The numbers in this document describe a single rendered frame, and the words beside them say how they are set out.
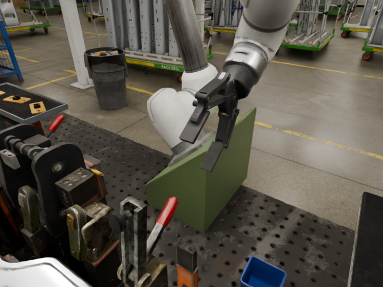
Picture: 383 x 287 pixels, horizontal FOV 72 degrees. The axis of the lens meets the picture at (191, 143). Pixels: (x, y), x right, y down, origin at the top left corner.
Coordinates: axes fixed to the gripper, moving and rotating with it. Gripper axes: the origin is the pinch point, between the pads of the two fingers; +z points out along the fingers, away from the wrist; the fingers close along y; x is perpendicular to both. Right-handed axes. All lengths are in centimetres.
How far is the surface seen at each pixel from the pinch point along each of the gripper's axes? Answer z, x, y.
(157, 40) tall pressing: -252, -294, -242
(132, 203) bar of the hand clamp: 14.9, -0.2, 11.5
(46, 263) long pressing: 33.1, -20.1, -2.0
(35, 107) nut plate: 3, -57, -2
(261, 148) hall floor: -95, -40, -206
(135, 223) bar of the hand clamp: 17.2, 1.5, 10.5
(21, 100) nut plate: 3, -66, -3
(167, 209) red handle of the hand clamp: 12.8, 0.3, 1.0
